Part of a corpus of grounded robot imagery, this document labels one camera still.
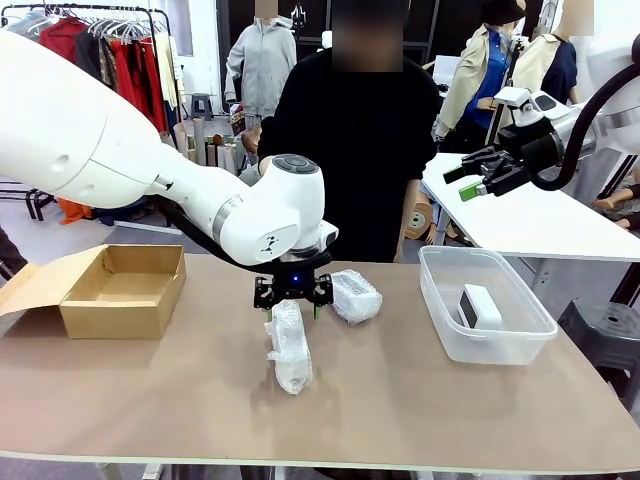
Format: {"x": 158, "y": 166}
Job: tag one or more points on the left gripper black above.
{"x": 295, "y": 287}

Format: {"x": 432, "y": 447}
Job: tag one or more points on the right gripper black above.
{"x": 535, "y": 150}

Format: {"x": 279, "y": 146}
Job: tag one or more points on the long bubble-wrapped clock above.
{"x": 290, "y": 350}

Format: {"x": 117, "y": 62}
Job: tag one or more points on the bubble-wrapped clock grey face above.
{"x": 357, "y": 300}

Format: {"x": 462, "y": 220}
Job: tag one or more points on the unwrapped white clock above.
{"x": 482, "y": 302}

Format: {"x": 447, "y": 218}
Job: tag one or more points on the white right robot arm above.
{"x": 567, "y": 125}

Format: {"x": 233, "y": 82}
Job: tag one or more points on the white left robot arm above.
{"x": 75, "y": 125}

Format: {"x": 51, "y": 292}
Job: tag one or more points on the person's left forearm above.
{"x": 411, "y": 187}

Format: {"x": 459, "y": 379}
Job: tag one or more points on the person's right hand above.
{"x": 265, "y": 163}

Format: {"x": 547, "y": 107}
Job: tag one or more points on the white folding table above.
{"x": 550, "y": 225}

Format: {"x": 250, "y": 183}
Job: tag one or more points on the thick brown paper roll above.
{"x": 425, "y": 220}

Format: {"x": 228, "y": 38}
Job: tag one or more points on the mannequin in cream jacket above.
{"x": 465, "y": 75}

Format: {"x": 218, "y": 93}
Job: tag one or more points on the black tripod stand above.
{"x": 510, "y": 70}

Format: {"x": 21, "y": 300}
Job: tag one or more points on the mannequin in navy top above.
{"x": 562, "y": 70}

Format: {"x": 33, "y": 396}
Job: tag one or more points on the person in black sweater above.
{"x": 350, "y": 150}

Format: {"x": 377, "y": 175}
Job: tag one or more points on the pink paper roll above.
{"x": 232, "y": 159}

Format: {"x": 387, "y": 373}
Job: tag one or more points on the clear plastic container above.
{"x": 520, "y": 320}

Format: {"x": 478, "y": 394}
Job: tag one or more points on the white paper roll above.
{"x": 222, "y": 156}

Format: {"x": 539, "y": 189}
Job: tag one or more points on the white metal bar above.
{"x": 145, "y": 226}

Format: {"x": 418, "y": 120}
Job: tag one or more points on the open brown cardboard box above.
{"x": 115, "y": 315}

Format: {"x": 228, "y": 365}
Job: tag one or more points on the grey cardboard tube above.
{"x": 200, "y": 140}

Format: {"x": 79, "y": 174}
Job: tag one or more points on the grey paper roll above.
{"x": 175, "y": 142}

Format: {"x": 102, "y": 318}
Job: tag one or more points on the black plastic stool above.
{"x": 610, "y": 330}

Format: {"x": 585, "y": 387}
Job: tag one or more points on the grey plastic stool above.
{"x": 202, "y": 102}

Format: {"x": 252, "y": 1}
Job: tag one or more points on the orange cloth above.
{"x": 75, "y": 212}

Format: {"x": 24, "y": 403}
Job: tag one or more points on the red hanging dress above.
{"x": 145, "y": 85}

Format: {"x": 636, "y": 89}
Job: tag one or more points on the cream hanging garment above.
{"x": 167, "y": 70}

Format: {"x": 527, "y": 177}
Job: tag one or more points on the dark hanging garment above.
{"x": 95, "y": 60}

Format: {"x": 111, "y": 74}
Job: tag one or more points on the red hanging coat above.
{"x": 65, "y": 40}

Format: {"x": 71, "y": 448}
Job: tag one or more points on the black clothes rack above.
{"x": 100, "y": 7}

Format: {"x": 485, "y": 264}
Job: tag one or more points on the grey-blue hanging garment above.
{"x": 25, "y": 22}

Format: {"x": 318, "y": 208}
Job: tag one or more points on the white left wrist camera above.
{"x": 327, "y": 235}

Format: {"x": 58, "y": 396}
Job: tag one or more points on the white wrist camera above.
{"x": 327, "y": 235}
{"x": 515, "y": 97}

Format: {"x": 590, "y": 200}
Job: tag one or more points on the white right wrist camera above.
{"x": 515, "y": 97}

